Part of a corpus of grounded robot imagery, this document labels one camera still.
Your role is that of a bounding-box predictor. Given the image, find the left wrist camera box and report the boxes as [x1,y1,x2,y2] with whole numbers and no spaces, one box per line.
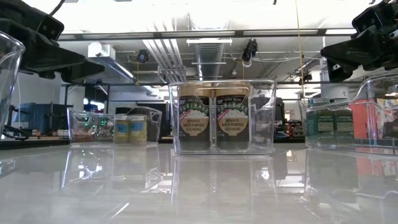
[35,12,65,42]

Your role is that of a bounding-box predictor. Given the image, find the yellow hanging cord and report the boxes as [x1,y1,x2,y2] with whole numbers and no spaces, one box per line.
[294,0,307,103]

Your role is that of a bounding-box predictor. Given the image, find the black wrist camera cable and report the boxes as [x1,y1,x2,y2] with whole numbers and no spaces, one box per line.
[49,0,67,16]

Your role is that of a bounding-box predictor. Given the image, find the furikake jar tan lid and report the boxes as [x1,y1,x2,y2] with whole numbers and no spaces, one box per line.
[215,85,251,152]
[178,85,211,152]

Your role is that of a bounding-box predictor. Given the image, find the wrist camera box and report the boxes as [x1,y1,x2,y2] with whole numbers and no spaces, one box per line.
[35,12,65,42]
[351,6,384,35]

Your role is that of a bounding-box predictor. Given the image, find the fluorescent light fixture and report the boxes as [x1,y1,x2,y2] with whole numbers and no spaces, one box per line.
[186,38,233,44]

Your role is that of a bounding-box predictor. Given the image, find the white ceiling ventilation unit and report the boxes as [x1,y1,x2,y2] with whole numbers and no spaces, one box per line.
[87,42,116,59]

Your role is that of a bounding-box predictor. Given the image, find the clear plastic storage bin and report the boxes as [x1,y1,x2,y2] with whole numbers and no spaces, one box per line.
[298,73,398,156]
[67,106,163,147]
[0,30,26,138]
[169,79,277,156]

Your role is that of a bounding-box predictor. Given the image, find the ceiling pipe bundle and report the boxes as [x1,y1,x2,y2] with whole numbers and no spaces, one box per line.
[142,39,187,82]

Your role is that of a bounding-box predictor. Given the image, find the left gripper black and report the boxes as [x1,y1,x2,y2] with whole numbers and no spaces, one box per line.
[0,17,106,84]

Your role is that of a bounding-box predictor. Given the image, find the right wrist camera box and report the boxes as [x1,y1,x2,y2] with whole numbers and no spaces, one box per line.
[351,6,384,35]

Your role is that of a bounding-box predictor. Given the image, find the round metal air duct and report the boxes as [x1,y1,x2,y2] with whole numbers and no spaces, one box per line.
[194,42,225,80]

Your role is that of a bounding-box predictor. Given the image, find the rig frame beam with lights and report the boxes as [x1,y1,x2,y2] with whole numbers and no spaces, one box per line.
[57,27,357,43]

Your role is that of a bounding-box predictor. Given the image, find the black overhead rail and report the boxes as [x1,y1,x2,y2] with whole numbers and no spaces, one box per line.
[60,80,364,87]

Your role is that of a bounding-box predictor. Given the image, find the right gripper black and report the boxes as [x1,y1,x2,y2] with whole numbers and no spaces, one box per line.
[320,21,398,83]

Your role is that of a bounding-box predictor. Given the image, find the black ceiling cable reel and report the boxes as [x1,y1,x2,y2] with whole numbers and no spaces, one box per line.
[241,39,259,62]
[136,49,149,64]
[298,70,313,85]

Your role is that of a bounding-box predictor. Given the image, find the blue covered workbench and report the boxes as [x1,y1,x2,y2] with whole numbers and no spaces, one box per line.
[12,102,68,135]

